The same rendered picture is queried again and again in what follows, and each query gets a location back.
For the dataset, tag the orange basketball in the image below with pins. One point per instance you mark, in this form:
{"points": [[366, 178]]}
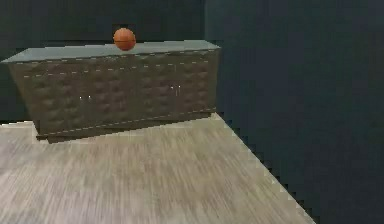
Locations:
{"points": [[124, 39]]}

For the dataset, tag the brown woven sideboard cabinet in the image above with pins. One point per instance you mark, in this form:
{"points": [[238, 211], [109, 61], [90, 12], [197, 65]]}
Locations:
{"points": [[113, 93]]}

